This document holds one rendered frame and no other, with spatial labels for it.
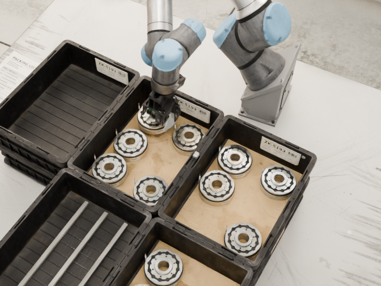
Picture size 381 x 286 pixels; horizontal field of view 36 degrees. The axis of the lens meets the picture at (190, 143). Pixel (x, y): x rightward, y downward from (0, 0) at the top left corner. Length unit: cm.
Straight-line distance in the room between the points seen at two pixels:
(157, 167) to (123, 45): 66
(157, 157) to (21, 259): 49
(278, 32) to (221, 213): 55
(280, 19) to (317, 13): 173
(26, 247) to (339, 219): 93
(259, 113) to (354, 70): 132
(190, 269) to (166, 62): 55
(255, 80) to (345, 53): 146
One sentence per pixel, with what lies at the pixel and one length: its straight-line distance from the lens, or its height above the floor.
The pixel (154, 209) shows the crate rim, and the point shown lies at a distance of 157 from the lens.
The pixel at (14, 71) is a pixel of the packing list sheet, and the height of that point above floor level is 70.
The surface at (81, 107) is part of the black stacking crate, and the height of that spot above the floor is 83.
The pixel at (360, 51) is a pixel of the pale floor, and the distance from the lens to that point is 335.
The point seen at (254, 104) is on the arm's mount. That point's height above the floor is 78.
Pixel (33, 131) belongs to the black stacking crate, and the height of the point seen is 83.
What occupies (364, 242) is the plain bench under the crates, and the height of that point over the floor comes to 70.
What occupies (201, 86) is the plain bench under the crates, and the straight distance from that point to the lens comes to 211.
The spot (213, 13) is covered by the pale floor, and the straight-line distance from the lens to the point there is 342.
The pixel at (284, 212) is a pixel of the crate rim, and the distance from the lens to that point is 159.
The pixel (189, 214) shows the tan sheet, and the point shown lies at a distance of 167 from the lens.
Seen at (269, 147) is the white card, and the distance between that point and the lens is 175.
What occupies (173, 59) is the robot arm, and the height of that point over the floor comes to 122.
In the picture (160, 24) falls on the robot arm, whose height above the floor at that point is 114.
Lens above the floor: 231
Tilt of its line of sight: 55 degrees down
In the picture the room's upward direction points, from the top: 2 degrees clockwise
